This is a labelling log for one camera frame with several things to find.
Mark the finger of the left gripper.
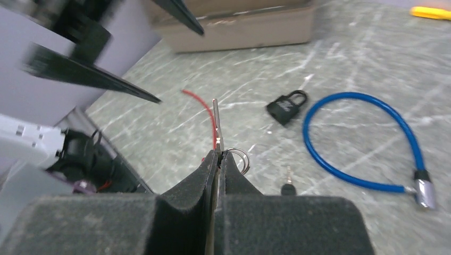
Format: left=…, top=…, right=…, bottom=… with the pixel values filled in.
left=152, top=0, right=204, bottom=36
left=23, top=44, right=161, bottom=104

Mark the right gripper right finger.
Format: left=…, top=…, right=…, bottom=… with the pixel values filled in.
left=213, top=153, right=374, bottom=254

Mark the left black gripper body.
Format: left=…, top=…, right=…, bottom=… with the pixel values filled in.
left=1, top=0, right=116, bottom=64

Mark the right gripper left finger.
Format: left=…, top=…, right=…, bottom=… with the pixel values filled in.
left=1, top=150, right=218, bottom=254

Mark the silver key bunch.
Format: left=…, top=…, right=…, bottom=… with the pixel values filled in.
left=212, top=98, right=251, bottom=198

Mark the red cable lock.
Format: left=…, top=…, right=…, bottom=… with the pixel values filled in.
left=181, top=89, right=217, bottom=150

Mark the blue cable lock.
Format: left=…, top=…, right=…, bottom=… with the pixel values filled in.
left=302, top=91, right=437, bottom=211

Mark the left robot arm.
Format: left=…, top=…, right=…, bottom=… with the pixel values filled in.
left=1, top=1, right=160, bottom=194

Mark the black headed key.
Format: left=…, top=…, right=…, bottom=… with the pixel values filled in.
left=280, top=166, right=297, bottom=196

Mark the brown translucent tool box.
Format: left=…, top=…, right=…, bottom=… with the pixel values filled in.
left=143, top=1, right=317, bottom=53

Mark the black padlock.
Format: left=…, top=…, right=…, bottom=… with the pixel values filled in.
left=266, top=90, right=309, bottom=126

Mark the yellow handled screwdriver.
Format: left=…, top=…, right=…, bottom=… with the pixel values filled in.
left=410, top=6, right=450, bottom=21

